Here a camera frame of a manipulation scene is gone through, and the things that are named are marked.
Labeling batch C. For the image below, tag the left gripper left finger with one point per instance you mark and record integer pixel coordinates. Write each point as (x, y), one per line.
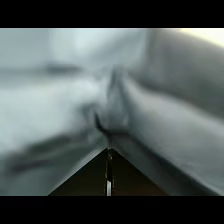
(87, 182)

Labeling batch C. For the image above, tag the blue garment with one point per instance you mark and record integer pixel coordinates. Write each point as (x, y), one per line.
(160, 126)

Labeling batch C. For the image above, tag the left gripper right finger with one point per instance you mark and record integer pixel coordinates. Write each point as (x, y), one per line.
(133, 182)

